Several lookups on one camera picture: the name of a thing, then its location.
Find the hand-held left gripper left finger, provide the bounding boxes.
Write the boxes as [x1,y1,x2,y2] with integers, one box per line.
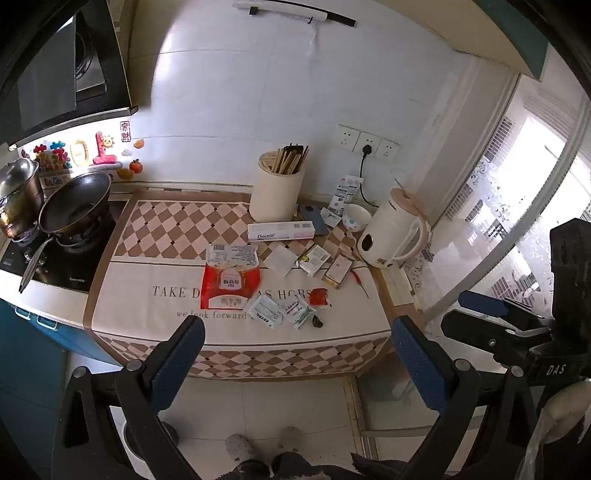
[53,315,206,480]

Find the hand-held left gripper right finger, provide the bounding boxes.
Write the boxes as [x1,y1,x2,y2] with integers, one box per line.
[392,315,543,480]

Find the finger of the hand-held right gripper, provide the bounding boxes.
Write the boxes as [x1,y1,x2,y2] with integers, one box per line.
[458,290,552,329]
[440,310,555,367]

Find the white trash bin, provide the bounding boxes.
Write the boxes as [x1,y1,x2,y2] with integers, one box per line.
[121,415,180,468]

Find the red white plastic bag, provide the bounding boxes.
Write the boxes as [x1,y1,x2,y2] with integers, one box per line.
[201,244,263,311]

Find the person's left slipper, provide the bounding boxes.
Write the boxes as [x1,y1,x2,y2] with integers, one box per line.
[225,434,253,463]

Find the person's slipper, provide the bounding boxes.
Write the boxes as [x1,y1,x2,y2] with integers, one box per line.
[278,427,304,453]
[225,434,253,463]

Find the checkered printed tablecloth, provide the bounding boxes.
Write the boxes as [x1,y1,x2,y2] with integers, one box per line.
[83,187,394,379]

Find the cream electric kettle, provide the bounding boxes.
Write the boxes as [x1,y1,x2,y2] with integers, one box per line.
[356,187,432,270]

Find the white lace curtain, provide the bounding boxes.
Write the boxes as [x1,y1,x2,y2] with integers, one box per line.
[416,111,591,324]

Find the yellow white card box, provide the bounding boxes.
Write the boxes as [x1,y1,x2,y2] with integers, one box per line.
[323,253,354,289]

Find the person's right slipper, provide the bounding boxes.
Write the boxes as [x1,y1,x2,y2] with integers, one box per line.
[278,427,304,453]

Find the clear plastic bag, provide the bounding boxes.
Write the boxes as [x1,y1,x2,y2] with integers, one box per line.
[525,411,557,480]

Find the black gas stove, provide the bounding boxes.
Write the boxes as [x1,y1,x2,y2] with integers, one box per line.
[0,198,120,294]

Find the white paper napkin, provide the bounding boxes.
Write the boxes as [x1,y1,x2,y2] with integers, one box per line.
[263,244,296,278]

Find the blue kitchen cabinet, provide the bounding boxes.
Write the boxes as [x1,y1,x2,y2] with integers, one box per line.
[0,295,125,462]

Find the white dotted bowl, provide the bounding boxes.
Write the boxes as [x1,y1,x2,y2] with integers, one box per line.
[342,203,373,232]

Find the person's dark pants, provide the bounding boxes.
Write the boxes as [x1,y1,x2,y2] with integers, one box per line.
[230,450,403,480]

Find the long white box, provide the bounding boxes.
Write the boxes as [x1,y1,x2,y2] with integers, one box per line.
[247,220,317,243]

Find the white printed packet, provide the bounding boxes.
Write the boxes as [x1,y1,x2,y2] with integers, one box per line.
[328,174,362,215]

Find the dark blue case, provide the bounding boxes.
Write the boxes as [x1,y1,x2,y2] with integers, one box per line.
[297,203,331,235]

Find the dark wok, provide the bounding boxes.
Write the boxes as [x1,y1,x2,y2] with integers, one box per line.
[18,172,113,294]

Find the cream chopstick holder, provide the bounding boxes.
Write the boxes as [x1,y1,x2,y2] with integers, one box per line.
[249,148,306,223]

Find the bundle of chopsticks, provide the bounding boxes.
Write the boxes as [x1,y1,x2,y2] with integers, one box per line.
[271,143,310,176]

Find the steel cooking pot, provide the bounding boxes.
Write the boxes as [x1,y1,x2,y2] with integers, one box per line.
[0,157,45,241]

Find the black range hood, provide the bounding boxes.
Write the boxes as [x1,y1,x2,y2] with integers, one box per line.
[0,0,139,149]

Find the black plug with cable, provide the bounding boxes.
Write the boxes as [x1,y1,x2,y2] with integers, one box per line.
[358,144,393,208]

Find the colourful wall stickers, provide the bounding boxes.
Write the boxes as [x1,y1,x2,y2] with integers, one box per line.
[31,120,148,186]

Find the teal wall cabinet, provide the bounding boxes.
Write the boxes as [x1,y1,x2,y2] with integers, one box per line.
[471,0,551,82]

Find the wall mounted rail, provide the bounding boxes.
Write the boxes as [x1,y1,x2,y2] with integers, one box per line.
[233,0,358,27]

